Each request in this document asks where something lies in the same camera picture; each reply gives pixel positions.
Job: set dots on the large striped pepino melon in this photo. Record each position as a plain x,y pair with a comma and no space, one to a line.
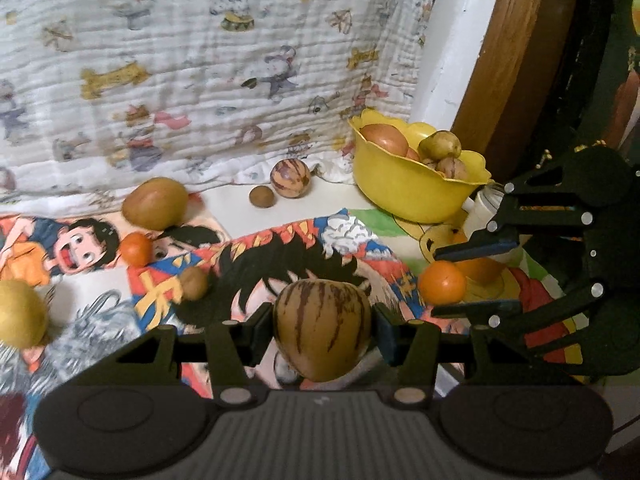
322,330

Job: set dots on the greenish yellow pear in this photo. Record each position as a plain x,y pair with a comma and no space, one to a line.
440,145

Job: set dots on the reddish mango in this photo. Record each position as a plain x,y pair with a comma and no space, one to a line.
384,139

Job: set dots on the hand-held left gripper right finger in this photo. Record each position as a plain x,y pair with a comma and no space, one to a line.
387,336

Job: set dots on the small orange tangerine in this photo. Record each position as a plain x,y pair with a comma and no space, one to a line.
136,248

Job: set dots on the brown kiwi-like fruit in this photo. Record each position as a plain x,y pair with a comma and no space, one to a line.
155,202

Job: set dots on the small brown kiwi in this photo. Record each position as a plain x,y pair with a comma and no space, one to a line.
262,196
193,282

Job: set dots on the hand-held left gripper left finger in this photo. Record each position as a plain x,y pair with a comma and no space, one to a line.
261,331

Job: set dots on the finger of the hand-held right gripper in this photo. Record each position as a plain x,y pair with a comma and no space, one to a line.
492,248
500,306

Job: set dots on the cartoon printed mat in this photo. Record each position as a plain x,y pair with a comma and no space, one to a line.
260,260

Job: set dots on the brown wooden door frame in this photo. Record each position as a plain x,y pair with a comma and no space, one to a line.
520,60

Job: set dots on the small striped pepino melon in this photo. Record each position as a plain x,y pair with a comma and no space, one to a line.
451,167

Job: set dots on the white printed blanket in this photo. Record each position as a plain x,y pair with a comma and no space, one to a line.
175,75

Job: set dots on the round striped pepino melon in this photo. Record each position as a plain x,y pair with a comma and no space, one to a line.
290,178

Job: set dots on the yellow scalloped plastic bowl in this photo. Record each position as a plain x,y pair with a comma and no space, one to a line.
410,190

